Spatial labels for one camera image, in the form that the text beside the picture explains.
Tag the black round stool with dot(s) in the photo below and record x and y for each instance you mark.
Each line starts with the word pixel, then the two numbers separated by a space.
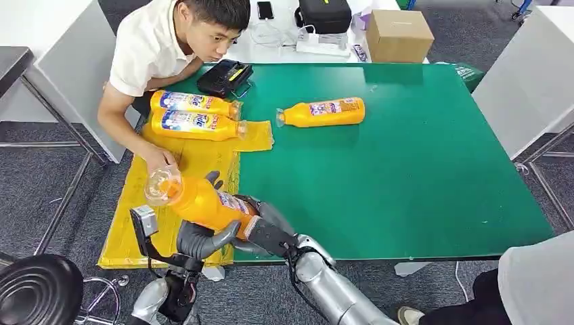
pixel 38 289

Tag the brown cardboard box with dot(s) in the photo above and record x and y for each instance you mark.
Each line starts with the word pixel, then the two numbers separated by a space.
pixel 399 38

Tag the black handheld device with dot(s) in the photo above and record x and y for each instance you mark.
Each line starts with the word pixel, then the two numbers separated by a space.
pixel 223 78

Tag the dark steel table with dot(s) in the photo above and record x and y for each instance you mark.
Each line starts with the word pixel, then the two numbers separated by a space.
pixel 13 65

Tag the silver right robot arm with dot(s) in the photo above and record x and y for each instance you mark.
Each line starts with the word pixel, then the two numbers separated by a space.
pixel 332 291

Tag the metal desk frame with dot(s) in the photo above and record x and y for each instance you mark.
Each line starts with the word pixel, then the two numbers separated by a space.
pixel 67 122
pixel 548 190

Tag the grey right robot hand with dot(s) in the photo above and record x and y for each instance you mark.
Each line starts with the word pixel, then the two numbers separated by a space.
pixel 273 214

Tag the black smartphone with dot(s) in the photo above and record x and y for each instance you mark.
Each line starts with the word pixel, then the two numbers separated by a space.
pixel 265 10

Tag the green crate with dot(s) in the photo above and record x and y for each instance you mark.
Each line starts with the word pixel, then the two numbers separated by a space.
pixel 404 3

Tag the person beside the table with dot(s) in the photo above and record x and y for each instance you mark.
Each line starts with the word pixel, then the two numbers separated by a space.
pixel 536 282

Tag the person's right hand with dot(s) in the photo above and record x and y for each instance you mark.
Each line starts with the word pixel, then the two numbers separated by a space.
pixel 159 158

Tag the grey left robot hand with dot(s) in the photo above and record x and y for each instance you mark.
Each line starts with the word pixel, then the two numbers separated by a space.
pixel 195 242

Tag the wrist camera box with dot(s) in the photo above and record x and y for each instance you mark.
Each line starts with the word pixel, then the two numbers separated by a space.
pixel 144 222
pixel 271 237

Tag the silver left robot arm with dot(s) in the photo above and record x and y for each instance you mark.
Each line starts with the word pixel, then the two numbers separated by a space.
pixel 150 300

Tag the blue metal stand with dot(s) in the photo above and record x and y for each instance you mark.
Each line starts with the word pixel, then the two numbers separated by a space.
pixel 522 9

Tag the seated person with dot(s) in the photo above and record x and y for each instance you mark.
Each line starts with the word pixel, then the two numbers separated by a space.
pixel 143 45

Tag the green table mat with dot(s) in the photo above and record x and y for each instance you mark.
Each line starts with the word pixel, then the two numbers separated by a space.
pixel 403 179

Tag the yellow plastic sheet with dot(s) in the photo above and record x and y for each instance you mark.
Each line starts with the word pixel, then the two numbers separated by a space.
pixel 134 224

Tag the orange bottle with clear cap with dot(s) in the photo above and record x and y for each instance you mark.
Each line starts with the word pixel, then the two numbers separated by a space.
pixel 188 101
pixel 327 117
pixel 193 124
pixel 202 206

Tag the white table foot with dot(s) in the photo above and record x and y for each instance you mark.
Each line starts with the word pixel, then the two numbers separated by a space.
pixel 213 273
pixel 410 269

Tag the white desk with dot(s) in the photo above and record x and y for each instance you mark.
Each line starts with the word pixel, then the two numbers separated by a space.
pixel 524 78
pixel 76 76

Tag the black carrying case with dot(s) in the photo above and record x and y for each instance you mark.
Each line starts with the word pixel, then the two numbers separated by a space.
pixel 324 14

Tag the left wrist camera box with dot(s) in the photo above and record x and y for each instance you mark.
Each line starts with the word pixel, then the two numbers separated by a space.
pixel 144 222

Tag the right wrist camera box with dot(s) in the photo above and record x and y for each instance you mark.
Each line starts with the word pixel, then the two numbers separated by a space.
pixel 271 237

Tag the white power strip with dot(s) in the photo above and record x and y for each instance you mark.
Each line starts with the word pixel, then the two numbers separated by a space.
pixel 321 46

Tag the small purple packet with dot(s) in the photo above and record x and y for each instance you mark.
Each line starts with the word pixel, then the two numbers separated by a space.
pixel 360 53

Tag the purple and white pouch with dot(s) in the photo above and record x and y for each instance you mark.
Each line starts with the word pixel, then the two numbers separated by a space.
pixel 362 20

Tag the green bin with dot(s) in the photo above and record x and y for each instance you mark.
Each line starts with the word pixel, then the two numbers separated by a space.
pixel 467 75

